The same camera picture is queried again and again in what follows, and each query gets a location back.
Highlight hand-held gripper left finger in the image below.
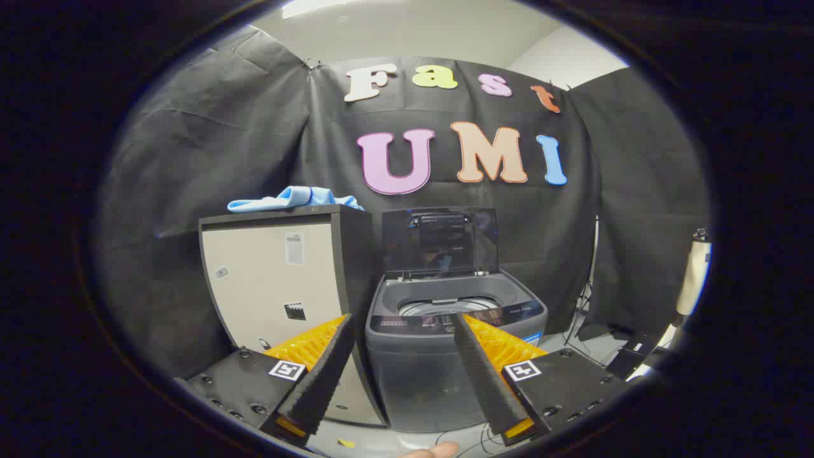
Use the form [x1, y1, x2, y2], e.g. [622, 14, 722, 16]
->
[175, 313, 357, 446]

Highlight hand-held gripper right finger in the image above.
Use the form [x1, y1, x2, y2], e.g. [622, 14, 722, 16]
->
[453, 312, 630, 446]

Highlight grey washing machine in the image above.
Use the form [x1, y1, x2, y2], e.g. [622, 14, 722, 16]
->
[364, 270, 549, 434]

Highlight light blue garment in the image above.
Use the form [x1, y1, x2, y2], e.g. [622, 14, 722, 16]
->
[227, 186, 365, 214]

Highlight black box on floor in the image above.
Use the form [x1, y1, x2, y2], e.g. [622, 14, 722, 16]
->
[604, 334, 662, 380]

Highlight black backdrop cloth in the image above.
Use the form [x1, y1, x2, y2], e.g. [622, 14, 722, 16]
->
[95, 25, 710, 379]

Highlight beige cylinder with dark cap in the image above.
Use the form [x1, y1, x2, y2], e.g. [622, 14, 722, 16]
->
[675, 228, 712, 317]

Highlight black floor cables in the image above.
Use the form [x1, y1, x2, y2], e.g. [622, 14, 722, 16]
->
[439, 427, 509, 457]

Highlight beige cabinet with dark frame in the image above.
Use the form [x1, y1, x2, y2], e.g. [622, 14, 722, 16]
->
[198, 204, 390, 428]

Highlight black hanging cables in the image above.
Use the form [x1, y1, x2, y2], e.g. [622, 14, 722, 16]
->
[563, 283, 597, 347]

